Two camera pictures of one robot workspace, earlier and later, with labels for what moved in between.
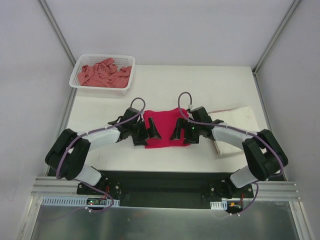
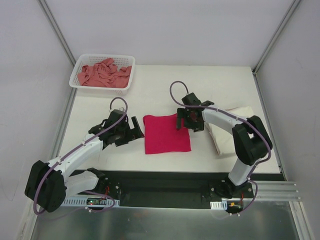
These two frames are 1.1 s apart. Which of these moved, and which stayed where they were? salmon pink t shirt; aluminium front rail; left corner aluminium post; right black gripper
Moved: right black gripper
Stayed: salmon pink t shirt; left corner aluminium post; aluminium front rail
